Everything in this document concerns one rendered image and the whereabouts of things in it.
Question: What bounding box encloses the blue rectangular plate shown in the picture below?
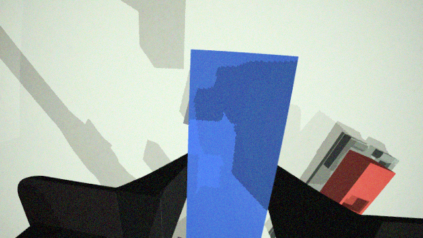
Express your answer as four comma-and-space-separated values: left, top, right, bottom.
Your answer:
186, 49, 299, 238

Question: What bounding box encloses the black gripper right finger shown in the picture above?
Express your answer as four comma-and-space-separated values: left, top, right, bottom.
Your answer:
268, 166, 423, 238

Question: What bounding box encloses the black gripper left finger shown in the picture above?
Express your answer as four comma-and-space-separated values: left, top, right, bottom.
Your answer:
18, 154, 188, 238

